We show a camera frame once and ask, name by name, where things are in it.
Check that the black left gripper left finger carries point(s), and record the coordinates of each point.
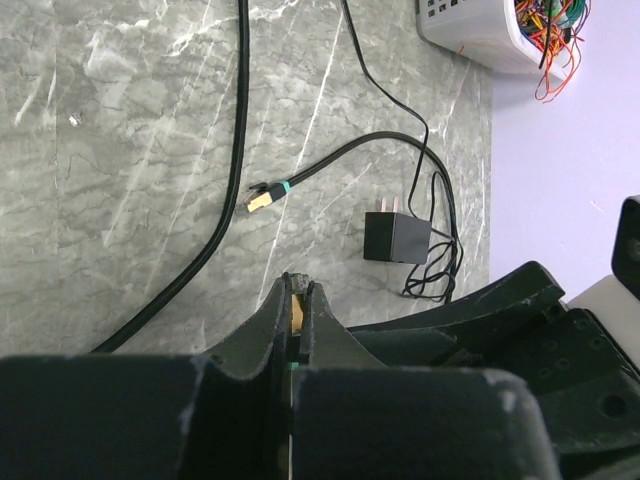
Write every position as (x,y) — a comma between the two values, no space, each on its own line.
(218,415)

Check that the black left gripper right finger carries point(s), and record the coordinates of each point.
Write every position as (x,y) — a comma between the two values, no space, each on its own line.
(353,418)

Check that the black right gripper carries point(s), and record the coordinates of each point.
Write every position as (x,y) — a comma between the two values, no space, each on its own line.
(586,387)

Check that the black power adapter brick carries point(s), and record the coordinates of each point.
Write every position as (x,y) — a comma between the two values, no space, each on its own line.
(394,237)

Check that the white plastic basket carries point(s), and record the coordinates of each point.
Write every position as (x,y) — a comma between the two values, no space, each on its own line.
(485,31)

